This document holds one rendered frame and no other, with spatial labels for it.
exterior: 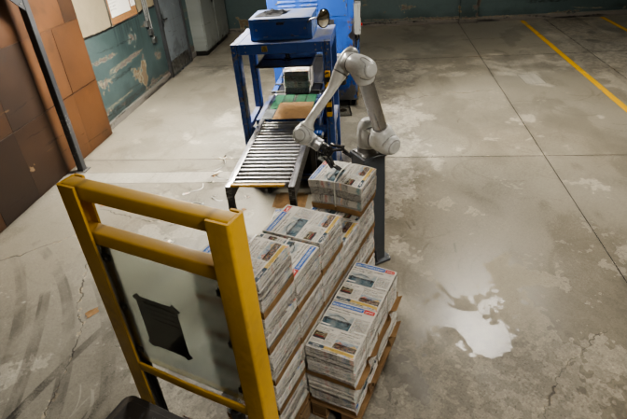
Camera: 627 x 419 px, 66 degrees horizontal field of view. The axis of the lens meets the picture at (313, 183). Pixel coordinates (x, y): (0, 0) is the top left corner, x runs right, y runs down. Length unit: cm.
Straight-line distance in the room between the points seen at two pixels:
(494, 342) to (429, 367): 50
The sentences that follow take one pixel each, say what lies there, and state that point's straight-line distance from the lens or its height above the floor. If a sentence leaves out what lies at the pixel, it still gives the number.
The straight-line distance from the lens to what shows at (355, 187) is 309.
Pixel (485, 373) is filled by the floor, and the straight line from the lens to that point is 345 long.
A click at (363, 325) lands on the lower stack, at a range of 281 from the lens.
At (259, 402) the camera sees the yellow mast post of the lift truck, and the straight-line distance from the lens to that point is 202.
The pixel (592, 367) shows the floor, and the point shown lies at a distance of 369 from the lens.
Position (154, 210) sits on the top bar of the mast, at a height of 183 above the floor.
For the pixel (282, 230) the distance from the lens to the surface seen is 273.
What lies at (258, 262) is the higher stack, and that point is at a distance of 217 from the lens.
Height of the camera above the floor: 265
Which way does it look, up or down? 30 degrees down
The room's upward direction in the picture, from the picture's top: 5 degrees counter-clockwise
